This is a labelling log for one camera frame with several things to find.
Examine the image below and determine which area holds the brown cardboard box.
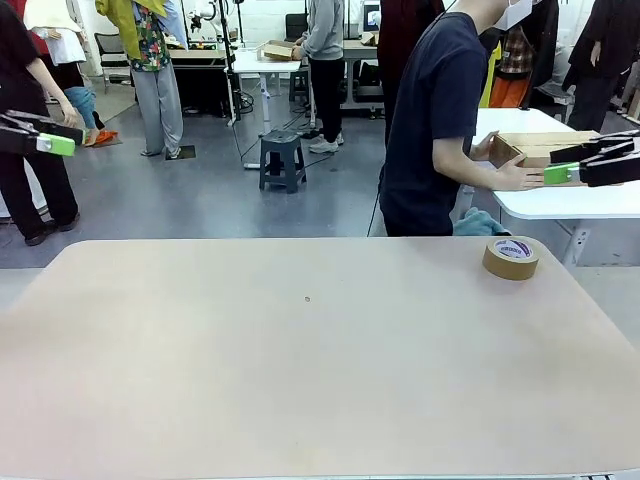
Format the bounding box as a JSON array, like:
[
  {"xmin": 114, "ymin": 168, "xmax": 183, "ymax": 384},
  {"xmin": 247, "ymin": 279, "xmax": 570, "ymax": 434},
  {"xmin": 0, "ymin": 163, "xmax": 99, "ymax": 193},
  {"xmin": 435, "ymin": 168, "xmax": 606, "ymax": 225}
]
[{"xmin": 488, "ymin": 130, "xmax": 626, "ymax": 187}]

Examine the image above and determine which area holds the person's right forearm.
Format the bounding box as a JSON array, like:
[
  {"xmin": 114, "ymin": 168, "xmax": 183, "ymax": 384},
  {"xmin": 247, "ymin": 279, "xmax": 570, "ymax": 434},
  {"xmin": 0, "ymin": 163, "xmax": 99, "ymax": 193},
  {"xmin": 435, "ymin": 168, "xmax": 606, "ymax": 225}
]
[{"xmin": 439, "ymin": 159, "xmax": 501, "ymax": 191}]

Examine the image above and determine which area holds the person's right hand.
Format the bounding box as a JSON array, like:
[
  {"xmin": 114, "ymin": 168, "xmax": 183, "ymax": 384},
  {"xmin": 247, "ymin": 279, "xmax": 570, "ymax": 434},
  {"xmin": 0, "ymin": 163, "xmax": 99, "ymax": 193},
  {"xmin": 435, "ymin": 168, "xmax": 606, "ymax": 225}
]
[{"xmin": 492, "ymin": 155, "xmax": 546, "ymax": 191}]

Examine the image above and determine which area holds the person's left hand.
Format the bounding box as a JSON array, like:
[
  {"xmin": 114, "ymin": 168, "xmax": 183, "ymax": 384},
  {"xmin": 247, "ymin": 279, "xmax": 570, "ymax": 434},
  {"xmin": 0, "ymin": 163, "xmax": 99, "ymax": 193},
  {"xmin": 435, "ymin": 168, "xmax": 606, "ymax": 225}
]
[{"xmin": 472, "ymin": 132, "xmax": 500, "ymax": 161}]

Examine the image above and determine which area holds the white side table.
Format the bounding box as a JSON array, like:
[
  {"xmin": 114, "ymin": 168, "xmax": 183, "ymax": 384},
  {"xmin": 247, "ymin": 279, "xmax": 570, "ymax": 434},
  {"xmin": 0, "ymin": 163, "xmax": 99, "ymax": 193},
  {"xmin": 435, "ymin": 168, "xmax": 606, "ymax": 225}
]
[{"xmin": 469, "ymin": 107, "xmax": 640, "ymax": 221}]

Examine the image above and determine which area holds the person in black clothes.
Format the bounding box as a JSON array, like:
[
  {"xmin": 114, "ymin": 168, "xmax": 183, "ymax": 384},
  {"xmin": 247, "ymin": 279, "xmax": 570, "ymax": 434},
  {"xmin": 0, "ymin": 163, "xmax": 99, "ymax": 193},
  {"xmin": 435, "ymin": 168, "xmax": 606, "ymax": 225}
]
[{"xmin": 0, "ymin": 0, "xmax": 82, "ymax": 247}]

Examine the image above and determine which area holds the orange item on floor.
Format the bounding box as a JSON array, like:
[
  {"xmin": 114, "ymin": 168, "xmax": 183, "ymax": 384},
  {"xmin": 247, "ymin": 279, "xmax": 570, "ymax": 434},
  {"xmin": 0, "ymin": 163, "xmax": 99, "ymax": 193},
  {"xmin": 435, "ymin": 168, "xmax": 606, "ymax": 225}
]
[{"xmin": 83, "ymin": 130, "xmax": 121, "ymax": 149}]

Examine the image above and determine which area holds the mannequin in white top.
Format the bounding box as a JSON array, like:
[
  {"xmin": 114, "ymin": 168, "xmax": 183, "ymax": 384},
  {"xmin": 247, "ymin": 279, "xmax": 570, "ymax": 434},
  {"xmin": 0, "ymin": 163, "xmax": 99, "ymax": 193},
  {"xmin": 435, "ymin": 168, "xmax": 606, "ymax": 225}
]
[{"xmin": 27, "ymin": 19, "xmax": 109, "ymax": 144}]

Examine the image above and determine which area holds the mannequin in black coat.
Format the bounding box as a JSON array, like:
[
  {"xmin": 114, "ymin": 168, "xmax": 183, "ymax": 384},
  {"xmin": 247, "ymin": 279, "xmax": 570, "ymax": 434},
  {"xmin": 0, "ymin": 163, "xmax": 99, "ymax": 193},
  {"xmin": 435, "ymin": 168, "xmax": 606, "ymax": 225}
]
[{"xmin": 562, "ymin": 0, "xmax": 640, "ymax": 134}]

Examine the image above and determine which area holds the black mesh office chair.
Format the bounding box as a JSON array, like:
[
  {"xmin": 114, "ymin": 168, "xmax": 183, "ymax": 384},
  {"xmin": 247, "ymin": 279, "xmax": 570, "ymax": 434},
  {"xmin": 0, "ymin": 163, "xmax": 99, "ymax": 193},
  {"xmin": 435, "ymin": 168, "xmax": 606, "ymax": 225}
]
[{"xmin": 94, "ymin": 33, "xmax": 135, "ymax": 95}]

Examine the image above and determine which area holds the mannequin in orange trousers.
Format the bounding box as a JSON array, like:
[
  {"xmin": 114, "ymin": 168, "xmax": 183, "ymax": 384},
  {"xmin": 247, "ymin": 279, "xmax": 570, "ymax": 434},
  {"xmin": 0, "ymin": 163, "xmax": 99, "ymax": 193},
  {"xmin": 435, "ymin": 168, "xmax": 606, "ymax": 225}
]
[{"xmin": 492, "ymin": 27, "xmax": 532, "ymax": 109}]

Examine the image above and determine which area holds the teal cloth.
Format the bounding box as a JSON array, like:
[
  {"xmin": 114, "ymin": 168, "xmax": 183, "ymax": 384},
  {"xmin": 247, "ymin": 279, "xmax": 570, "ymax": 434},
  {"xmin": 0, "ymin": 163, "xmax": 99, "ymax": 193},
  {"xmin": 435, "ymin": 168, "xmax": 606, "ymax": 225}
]
[{"xmin": 452, "ymin": 207, "xmax": 512, "ymax": 238}]

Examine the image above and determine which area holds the brown packing tape roll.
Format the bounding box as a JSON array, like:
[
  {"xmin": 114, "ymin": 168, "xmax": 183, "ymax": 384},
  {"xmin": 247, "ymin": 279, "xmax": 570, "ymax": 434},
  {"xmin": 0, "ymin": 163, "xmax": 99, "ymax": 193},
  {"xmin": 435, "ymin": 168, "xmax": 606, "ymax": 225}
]
[{"xmin": 482, "ymin": 236, "xmax": 541, "ymax": 282}]

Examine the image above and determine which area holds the mannequin in yellow jacket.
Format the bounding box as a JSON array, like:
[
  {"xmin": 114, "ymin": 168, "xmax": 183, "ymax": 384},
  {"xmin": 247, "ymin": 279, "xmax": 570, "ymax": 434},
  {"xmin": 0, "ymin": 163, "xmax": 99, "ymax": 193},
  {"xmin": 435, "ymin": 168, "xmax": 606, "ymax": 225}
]
[{"xmin": 95, "ymin": 0, "xmax": 190, "ymax": 161}]

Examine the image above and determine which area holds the mannequin in yellow skirt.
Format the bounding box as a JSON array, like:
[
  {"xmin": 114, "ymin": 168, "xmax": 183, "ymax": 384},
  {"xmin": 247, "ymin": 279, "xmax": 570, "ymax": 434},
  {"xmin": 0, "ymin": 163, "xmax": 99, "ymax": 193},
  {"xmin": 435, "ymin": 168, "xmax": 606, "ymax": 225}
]
[{"xmin": 484, "ymin": 39, "xmax": 502, "ymax": 109}]

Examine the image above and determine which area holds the person in navy t-shirt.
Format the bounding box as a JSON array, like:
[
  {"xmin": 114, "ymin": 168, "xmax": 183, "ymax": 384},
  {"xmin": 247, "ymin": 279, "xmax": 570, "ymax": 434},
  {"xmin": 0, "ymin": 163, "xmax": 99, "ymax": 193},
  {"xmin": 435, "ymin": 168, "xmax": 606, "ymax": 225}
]
[{"xmin": 378, "ymin": 0, "xmax": 534, "ymax": 239}]

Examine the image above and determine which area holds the white face mask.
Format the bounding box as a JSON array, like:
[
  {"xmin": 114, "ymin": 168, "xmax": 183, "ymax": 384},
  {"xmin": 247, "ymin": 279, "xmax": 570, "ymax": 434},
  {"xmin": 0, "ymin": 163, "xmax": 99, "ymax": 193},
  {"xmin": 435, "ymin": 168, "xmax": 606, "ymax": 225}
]
[{"xmin": 494, "ymin": 0, "xmax": 535, "ymax": 31}]

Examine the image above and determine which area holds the black tripod stand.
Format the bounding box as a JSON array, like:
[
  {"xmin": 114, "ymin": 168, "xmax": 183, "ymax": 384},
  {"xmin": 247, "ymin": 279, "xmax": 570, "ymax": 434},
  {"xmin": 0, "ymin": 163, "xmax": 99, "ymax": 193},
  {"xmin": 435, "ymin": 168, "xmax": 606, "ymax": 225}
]
[{"xmin": 218, "ymin": 0, "xmax": 245, "ymax": 126}]

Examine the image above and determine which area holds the figure in dark red garment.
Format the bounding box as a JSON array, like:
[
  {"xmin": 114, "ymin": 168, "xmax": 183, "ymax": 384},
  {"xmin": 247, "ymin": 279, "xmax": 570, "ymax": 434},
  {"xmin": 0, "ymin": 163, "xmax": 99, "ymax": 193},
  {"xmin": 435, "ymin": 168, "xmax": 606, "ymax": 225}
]
[{"xmin": 377, "ymin": 0, "xmax": 446, "ymax": 101}]

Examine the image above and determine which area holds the white height-adjustable desk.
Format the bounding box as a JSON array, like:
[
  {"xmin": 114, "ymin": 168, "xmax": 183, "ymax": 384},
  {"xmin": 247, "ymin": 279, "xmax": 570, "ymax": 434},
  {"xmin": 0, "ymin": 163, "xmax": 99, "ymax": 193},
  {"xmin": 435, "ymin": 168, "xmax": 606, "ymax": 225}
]
[{"xmin": 232, "ymin": 47, "xmax": 307, "ymax": 171}]

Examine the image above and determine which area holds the grey plastic stool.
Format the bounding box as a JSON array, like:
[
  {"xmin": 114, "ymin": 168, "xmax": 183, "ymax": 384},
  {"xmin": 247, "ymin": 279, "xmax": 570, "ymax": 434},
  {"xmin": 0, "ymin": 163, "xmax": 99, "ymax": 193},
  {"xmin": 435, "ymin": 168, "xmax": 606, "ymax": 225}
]
[{"xmin": 258, "ymin": 130, "xmax": 308, "ymax": 194}]

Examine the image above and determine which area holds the flat cardboard box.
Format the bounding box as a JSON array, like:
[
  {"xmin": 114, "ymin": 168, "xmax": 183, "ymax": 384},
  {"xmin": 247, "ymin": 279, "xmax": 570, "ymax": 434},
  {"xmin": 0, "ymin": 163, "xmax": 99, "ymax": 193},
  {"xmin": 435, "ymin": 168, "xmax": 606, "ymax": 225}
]
[{"xmin": 257, "ymin": 39, "xmax": 304, "ymax": 62}]

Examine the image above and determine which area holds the person in grey hoodie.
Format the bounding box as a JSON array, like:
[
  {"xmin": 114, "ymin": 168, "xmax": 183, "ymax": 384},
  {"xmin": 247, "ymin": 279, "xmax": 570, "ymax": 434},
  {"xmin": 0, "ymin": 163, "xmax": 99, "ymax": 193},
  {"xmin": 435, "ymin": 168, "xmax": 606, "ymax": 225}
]
[{"xmin": 292, "ymin": 0, "xmax": 347, "ymax": 155}]

